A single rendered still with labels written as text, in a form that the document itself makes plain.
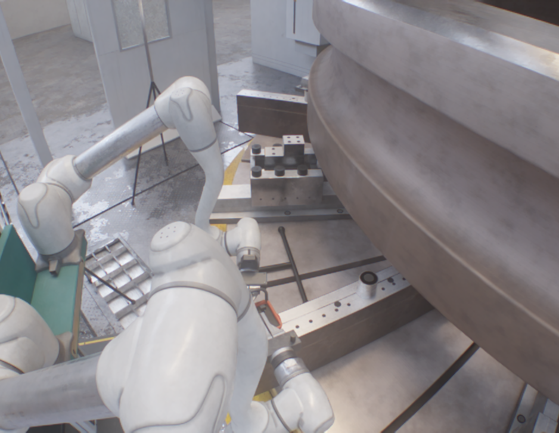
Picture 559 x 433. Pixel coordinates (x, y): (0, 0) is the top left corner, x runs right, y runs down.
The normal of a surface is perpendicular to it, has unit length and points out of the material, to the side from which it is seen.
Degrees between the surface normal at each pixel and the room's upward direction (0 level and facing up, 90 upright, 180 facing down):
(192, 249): 39
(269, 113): 90
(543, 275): 56
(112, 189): 0
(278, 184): 90
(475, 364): 0
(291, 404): 24
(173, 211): 0
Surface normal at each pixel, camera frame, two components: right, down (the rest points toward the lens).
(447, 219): -0.54, -0.41
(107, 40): 0.70, 0.46
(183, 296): 0.06, -0.86
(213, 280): 0.62, -0.58
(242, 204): 0.05, 0.37
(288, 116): -0.33, 0.61
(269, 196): 0.06, 0.64
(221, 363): 0.83, -0.38
